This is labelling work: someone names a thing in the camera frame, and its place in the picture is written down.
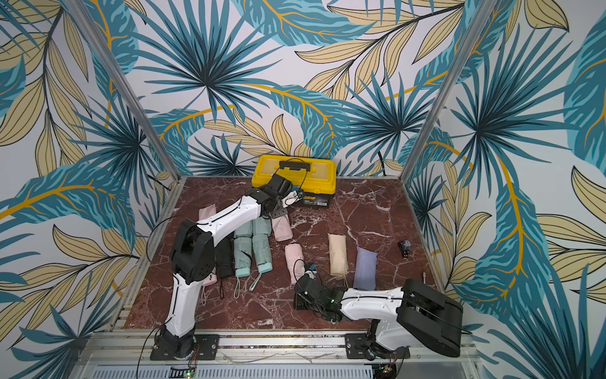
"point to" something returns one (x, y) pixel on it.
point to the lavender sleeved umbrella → (365, 273)
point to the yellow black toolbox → (315, 178)
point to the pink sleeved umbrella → (296, 261)
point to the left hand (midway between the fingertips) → (278, 202)
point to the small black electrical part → (405, 246)
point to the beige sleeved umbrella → (338, 256)
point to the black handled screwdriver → (424, 277)
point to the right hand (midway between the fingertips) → (293, 298)
